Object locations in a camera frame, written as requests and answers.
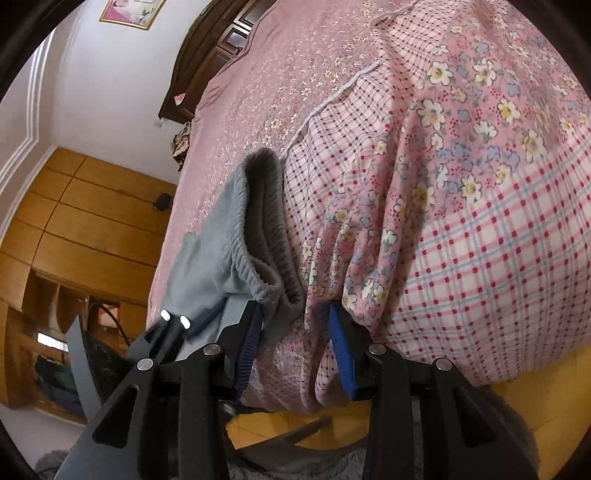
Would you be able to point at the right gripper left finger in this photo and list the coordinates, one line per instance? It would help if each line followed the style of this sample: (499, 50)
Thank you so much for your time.
(240, 342)

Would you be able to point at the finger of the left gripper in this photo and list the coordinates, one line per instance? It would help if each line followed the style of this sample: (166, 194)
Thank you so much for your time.
(162, 341)

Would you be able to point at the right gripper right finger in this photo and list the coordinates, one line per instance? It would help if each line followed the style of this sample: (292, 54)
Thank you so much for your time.
(356, 354)

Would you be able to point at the grey fleece pants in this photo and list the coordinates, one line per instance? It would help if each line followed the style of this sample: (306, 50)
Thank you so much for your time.
(242, 249)

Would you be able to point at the grey fluffy robe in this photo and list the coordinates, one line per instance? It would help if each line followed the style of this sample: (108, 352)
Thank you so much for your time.
(347, 431)

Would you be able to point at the orange wooden wardrobe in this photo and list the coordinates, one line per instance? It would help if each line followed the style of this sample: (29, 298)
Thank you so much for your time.
(85, 240)

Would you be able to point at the black wardrobe door knob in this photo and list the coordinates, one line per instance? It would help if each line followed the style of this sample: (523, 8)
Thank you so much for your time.
(163, 202)

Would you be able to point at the clothes pile on nightstand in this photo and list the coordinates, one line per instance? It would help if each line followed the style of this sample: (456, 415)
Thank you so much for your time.
(180, 145)

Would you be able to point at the pink floral bed cover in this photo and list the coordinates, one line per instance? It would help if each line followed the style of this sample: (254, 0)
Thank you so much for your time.
(436, 182)

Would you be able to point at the dark wooden headboard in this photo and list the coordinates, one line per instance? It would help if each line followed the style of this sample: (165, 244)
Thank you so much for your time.
(216, 36)

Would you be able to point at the framed wedding photo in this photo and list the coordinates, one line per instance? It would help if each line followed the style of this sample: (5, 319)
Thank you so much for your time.
(138, 14)

